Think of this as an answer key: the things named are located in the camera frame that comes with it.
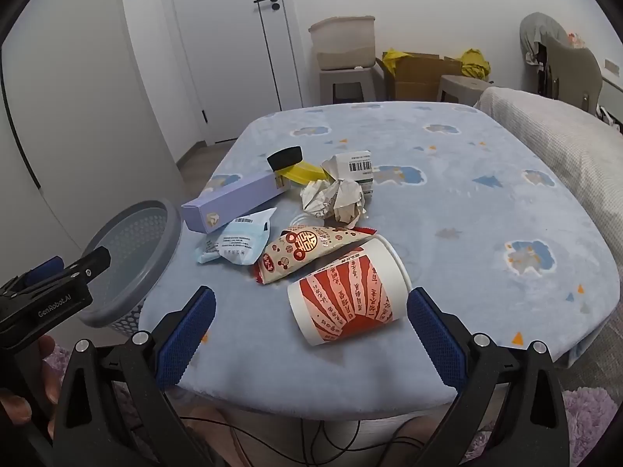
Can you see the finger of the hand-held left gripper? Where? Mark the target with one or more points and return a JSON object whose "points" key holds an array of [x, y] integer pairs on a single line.
{"points": [[44, 268], [92, 261]]}

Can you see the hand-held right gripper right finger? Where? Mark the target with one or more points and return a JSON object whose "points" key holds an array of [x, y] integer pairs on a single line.
{"points": [[435, 340]]}

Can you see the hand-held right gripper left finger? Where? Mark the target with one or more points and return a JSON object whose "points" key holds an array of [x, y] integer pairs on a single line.
{"points": [[187, 338]]}

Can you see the grey perforated wastebasket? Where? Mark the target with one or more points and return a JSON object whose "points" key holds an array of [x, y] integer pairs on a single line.
{"points": [[160, 253]]}

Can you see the red white paper cup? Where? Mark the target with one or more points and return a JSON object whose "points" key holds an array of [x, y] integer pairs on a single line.
{"points": [[350, 301]]}

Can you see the light blue packet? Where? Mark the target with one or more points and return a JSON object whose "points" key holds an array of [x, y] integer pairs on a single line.
{"points": [[238, 243]]}

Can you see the red brown snack packet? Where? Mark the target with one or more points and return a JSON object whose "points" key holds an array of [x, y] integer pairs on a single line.
{"points": [[297, 248]]}

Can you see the purple cardboard box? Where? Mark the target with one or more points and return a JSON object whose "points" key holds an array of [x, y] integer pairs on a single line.
{"points": [[233, 199]]}

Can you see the paper ball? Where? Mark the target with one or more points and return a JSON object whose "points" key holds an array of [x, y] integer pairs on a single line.
{"points": [[316, 197], [348, 204]]}

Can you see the person's left hand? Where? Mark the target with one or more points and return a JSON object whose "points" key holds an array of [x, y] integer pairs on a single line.
{"points": [[51, 374]]}

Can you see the light blue printed blanket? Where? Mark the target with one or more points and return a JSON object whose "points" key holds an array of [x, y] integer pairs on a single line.
{"points": [[462, 253]]}

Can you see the white wardrobe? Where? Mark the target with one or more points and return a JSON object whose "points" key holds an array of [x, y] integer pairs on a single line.
{"points": [[73, 107]]}

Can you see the purple fluffy rug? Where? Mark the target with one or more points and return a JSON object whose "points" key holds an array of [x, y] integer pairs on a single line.
{"points": [[589, 418]]}

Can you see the white green carton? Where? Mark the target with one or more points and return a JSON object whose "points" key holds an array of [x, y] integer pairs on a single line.
{"points": [[353, 165]]}

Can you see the yellow plastic lid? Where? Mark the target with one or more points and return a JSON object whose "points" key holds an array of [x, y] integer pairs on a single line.
{"points": [[304, 172]]}

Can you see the beige knitted blanket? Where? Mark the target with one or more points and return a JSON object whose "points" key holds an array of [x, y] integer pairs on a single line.
{"points": [[559, 146]]}

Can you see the white door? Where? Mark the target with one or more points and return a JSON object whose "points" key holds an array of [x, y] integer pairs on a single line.
{"points": [[228, 58]]}

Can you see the grey plastic stool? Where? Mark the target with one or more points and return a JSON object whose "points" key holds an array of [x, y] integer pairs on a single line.
{"points": [[350, 75], [457, 87]]}

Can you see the yellow plastic bag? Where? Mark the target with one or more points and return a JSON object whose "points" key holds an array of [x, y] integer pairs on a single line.
{"points": [[474, 63]]}

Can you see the yellow cloth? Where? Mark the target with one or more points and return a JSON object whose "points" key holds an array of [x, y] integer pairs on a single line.
{"points": [[394, 61]]}

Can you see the beige chair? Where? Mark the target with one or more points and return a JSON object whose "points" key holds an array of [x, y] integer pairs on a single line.
{"points": [[574, 73]]}

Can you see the beige storage bin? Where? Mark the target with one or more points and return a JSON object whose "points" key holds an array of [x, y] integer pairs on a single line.
{"points": [[340, 39]]}

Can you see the grey clothing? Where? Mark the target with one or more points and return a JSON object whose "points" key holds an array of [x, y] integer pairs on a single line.
{"points": [[540, 29]]}

